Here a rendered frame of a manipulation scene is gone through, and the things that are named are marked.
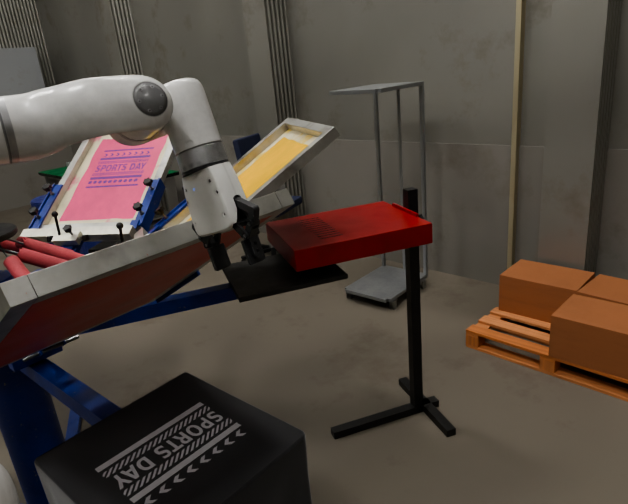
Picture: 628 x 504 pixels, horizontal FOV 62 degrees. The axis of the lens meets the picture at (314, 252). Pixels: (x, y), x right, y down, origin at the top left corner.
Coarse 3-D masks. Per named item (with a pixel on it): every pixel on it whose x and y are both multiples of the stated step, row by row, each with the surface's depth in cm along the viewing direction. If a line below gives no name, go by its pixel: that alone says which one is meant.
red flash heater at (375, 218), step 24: (312, 216) 244; (336, 216) 241; (360, 216) 237; (384, 216) 234; (408, 216) 230; (288, 240) 214; (312, 240) 211; (336, 240) 208; (360, 240) 209; (384, 240) 213; (408, 240) 217; (432, 240) 221; (312, 264) 205
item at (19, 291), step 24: (288, 192) 112; (264, 216) 108; (144, 240) 88; (168, 240) 91; (192, 240) 94; (240, 240) 128; (72, 264) 79; (96, 264) 81; (120, 264) 84; (0, 288) 72; (24, 288) 74; (48, 288) 76; (72, 288) 81; (168, 288) 153; (0, 312) 76; (24, 312) 80; (0, 336) 90; (72, 336) 150
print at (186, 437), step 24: (192, 408) 138; (168, 432) 129; (192, 432) 128; (216, 432) 127; (240, 432) 127; (120, 456) 122; (144, 456) 122; (168, 456) 121; (192, 456) 120; (216, 456) 119; (120, 480) 115; (144, 480) 114; (168, 480) 114
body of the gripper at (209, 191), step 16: (224, 160) 79; (192, 176) 80; (208, 176) 77; (224, 176) 78; (192, 192) 81; (208, 192) 78; (224, 192) 77; (240, 192) 79; (192, 208) 82; (208, 208) 79; (224, 208) 77; (208, 224) 81; (224, 224) 78
